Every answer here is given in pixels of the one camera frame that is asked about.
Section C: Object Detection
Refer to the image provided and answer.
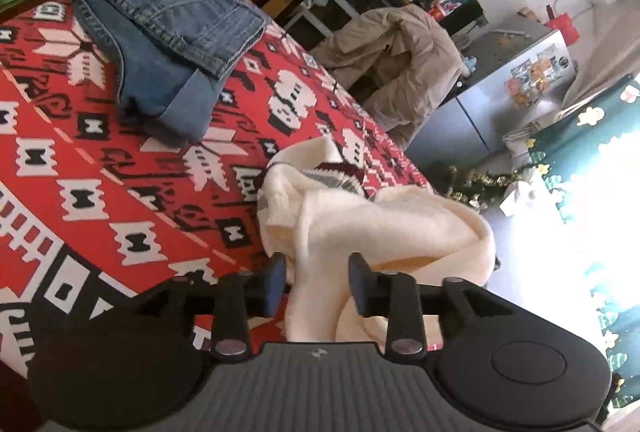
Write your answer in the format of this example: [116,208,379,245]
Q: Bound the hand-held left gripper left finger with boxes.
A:
[131,253,287,359]

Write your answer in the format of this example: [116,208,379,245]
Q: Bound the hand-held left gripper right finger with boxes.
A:
[348,253,507,357]

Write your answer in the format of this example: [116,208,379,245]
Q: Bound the cream knit vest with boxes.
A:
[257,134,497,345]

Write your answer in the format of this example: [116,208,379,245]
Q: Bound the small tinsel tree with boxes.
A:
[430,162,551,213]

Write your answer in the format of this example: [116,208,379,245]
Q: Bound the white ribbon bow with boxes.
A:
[500,181,544,218]

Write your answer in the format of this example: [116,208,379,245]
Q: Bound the silver refrigerator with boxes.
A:
[407,14,581,173]

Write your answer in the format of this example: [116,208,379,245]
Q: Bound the beige jacket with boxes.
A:
[310,4,463,150]

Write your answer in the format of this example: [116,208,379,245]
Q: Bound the red patterned blanket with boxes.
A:
[0,0,443,380]

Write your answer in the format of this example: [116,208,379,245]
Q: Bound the green printed curtain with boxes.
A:
[527,72,640,418]

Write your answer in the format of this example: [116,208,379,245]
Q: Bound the blue denim jeans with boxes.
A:
[69,0,267,145]

